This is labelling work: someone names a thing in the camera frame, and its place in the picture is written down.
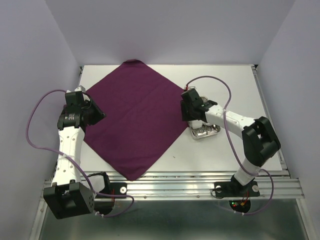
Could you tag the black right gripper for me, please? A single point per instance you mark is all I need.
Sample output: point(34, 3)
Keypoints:
point(185, 116)

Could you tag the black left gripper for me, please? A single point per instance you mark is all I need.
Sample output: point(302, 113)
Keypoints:
point(99, 114)

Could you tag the hemostat forceps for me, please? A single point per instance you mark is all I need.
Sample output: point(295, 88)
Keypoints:
point(206, 130)

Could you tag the steel tray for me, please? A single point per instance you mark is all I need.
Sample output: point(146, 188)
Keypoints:
point(200, 115)

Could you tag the purple cloth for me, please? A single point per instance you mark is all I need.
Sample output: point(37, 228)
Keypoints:
point(143, 118)

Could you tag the gauze pad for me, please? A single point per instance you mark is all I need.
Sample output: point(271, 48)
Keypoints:
point(196, 124)

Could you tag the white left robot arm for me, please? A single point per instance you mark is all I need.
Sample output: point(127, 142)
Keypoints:
point(68, 196)

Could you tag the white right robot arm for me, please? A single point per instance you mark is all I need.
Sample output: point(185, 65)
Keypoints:
point(259, 139)

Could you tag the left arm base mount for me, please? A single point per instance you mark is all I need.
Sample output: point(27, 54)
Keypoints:
point(100, 181)

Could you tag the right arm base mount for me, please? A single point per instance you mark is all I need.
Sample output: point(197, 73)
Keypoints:
point(240, 195)

